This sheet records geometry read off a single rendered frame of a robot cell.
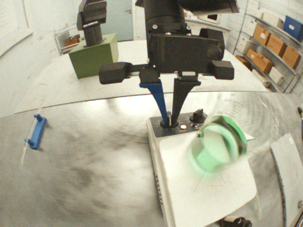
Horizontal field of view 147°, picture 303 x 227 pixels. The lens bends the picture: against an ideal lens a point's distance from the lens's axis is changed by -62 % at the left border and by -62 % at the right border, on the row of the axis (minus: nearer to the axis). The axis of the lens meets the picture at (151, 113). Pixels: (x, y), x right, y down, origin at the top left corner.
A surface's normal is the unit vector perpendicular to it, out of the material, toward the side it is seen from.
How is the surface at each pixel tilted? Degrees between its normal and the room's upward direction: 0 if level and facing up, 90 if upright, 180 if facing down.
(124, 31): 90
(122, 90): 0
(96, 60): 90
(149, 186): 0
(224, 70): 60
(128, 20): 90
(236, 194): 0
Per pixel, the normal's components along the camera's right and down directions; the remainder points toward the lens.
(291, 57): -0.97, 0.16
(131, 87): 0.02, -0.62
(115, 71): -0.04, 0.38
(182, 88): 0.03, 0.92
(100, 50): 0.13, 0.79
